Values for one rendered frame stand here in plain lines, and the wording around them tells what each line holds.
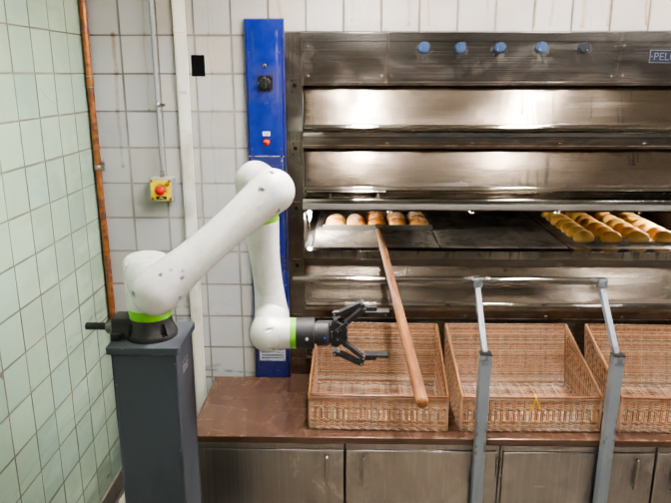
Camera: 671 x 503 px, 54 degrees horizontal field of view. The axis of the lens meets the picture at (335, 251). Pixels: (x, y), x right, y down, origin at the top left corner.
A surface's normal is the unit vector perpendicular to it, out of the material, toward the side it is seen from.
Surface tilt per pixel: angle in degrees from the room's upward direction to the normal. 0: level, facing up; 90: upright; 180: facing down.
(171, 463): 90
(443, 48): 90
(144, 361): 90
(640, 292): 70
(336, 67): 90
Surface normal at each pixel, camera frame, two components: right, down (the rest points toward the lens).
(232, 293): -0.02, 0.26
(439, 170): -0.02, -0.08
